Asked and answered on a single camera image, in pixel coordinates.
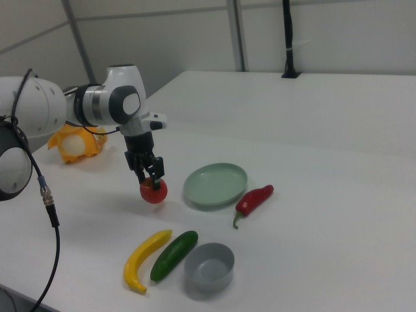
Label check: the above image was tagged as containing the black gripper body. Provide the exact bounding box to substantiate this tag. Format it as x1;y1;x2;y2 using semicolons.
123;131;155;175

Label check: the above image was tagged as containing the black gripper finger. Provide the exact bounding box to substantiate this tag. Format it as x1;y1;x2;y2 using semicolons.
149;156;165;192
135;164;148;185

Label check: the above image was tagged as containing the red apple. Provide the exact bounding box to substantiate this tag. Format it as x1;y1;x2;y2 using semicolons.
139;176;169;205

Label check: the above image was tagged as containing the pale green round plate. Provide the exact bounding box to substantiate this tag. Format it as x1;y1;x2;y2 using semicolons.
182;162;249;209

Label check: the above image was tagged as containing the orange plush duck toy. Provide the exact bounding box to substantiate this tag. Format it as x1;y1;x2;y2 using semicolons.
47;122;109;164

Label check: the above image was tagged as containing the yellow banana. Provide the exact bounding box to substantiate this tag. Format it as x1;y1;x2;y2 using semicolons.
123;229;174;294

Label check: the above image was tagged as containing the green cucumber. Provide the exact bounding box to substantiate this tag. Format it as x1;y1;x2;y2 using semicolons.
149;230;200;283

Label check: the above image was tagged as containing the red chili pepper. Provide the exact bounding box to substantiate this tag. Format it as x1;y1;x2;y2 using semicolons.
231;184;275;230

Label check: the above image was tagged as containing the grey metal bowl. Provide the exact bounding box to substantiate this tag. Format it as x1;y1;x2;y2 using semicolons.
183;242;236;293

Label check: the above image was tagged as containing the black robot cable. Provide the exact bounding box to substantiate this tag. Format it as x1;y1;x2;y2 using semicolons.
0;68;63;312

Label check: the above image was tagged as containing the black camera stand pole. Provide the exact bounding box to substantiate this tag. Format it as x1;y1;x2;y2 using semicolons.
280;0;302;80

